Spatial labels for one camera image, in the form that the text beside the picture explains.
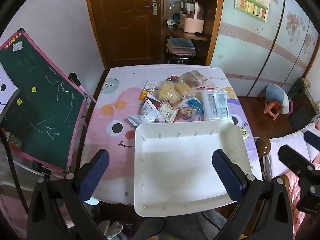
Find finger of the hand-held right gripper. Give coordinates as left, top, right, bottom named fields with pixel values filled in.
left=278, top=144, right=316, bottom=180
left=303, top=129, right=320, bottom=153

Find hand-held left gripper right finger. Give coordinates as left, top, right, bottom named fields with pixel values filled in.
left=212, top=149, right=293, bottom=240

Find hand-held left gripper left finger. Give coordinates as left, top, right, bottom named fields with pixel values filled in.
left=26, top=149, right=110, bottom=240

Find white plastic tray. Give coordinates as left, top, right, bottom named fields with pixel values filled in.
left=134, top=119, right=253, bottom=217

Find large clear white packet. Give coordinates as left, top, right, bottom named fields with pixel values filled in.
left=201, top=90, right=229, bottom=120

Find clear bag of yellow snacks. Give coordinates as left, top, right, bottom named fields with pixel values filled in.
left=174, top=81, right=197, bottom=99
left=157, top=81, right=180, bottom=103

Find pink blanket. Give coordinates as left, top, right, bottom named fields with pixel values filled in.
left=286, top=155, right=320, bottom=233

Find white pillow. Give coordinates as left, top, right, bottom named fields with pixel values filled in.
left=266, top=125, right=320, bottom=178

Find dark wooden cabinet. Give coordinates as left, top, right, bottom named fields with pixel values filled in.
left=287, top=90, right=320, bottom=130

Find wooden bedpost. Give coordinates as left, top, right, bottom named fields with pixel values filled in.
left=255, top=137, right=272, bottom=180

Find pink plastic stool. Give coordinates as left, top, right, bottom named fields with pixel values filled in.
left=264, top=100, right=283, bottom=120

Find beige plush slipper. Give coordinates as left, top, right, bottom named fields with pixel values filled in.
left=97, top=220, right=123, bottom=238

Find blue white cushion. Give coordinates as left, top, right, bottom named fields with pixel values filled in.
left=265, top=84, right=290, bottom=114

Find cartoon printed tablecloth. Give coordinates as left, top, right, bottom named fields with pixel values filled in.
left=84, top=64, right=263, bottom=205

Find white grey crinkled packet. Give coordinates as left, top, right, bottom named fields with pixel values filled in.
left=127, top=114, right=164, bottom=127
left=141, top=99, right=160, bottom=116

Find brown cookie packet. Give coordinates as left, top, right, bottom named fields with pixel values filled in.
left=179, top=106, right=202, bottom=119

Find blue snack packet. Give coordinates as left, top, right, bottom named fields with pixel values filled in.
left=186, top=98, right=203, bottom=110

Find red beige label packet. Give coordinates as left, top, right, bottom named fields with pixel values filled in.
left=157, top=101, right=179, bottom=123

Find clear packet with red strip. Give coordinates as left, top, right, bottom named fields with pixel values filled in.
left=197, top=80, right=218, bottom=91

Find dark red packet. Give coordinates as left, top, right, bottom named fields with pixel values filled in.
left=146, top=94, right=162, bottom=105

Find tan bread packet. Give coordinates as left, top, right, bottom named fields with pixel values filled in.
left=180, top=70, right=208, bottom=88

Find floral sliding wardrobe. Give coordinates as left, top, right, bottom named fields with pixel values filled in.
left=210, top=0, right=320, bottom=98

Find white paper with black dots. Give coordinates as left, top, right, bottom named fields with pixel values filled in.
left=0, top=67, right=20, bottom=113

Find black glossy bag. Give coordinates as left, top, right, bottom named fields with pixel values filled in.
left=167, top=55, right=198, bottom=65

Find stack of folded towels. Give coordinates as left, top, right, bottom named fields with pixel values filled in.
left=166, top=37, right=197, bottom=57

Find brown wooden door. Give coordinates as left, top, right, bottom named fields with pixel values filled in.
left=84, top=0, right=165, bottom=68

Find wooden corner shelf unit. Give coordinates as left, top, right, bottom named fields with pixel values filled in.
left=160, top=0, right=225, bottom=65

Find small toy figures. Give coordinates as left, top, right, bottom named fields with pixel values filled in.
left=167, top=17, right=182, bottom=29

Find black cable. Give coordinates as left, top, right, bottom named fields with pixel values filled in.
left=0, top=127, right=29, bottom=215

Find green chalkboard easel pink frame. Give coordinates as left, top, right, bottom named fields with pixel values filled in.
left=0, top=28, right=97, bottom=178

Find colourful wall poster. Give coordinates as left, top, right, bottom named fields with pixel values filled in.
left=234, top=0, right=270, bottom=23

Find pink basket with handle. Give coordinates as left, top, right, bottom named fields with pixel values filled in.
left=180, top=2, right=204, bottom=33

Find silver door handle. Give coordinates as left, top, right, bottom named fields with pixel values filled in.
left=144, top=0, right=158, bottom=15

